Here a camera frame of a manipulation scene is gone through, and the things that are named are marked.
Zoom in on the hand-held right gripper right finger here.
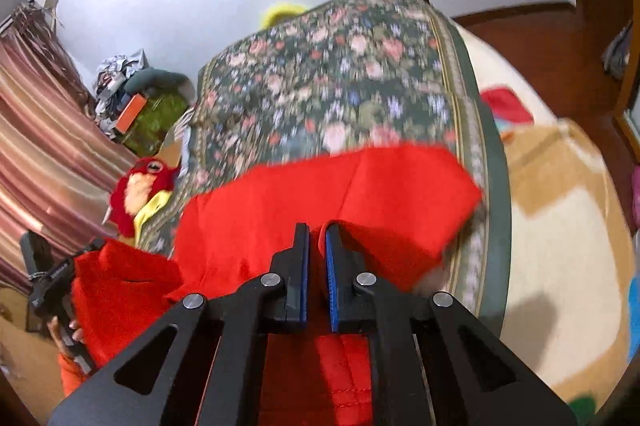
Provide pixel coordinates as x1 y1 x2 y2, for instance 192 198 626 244
325 221 581 426

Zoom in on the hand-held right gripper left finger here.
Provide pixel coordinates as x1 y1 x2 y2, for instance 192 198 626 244
47 222 312 426

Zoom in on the red zip jacket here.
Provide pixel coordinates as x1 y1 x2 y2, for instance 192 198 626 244
70 146 483 426

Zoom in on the person's left forearm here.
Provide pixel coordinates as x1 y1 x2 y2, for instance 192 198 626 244
59 353 93 397

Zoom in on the person's left hand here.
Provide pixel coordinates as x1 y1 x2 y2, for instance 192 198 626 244
47 315 85 357

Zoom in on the striped brown curtain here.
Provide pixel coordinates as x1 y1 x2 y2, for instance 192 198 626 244
0 0 136 297

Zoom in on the red plush toy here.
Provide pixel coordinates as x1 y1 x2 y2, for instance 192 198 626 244
102 157 182 239

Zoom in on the patterned light cloth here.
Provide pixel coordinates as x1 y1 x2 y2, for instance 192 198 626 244
172 106 201 179

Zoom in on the orange box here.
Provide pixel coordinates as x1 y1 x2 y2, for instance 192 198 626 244
116 94 147 133

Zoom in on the dark floral blanket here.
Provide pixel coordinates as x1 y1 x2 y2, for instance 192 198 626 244
135 0 511 337

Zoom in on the green patterned cloth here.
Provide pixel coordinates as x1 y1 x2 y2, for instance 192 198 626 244
122 88 193 159

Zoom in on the pile of clutter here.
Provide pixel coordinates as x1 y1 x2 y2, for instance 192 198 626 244
92 50 151 137

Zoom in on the grey pillow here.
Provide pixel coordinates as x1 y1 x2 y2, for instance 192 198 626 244
125 68 193 99

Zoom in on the cream printed bed sheet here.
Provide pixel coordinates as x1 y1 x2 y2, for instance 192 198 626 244
450 20 636 426

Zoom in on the yellow round object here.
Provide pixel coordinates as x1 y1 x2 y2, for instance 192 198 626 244
261 2 306 29

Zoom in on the grey cloth on floor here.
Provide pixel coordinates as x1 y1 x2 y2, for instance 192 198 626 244
602 20 633 81

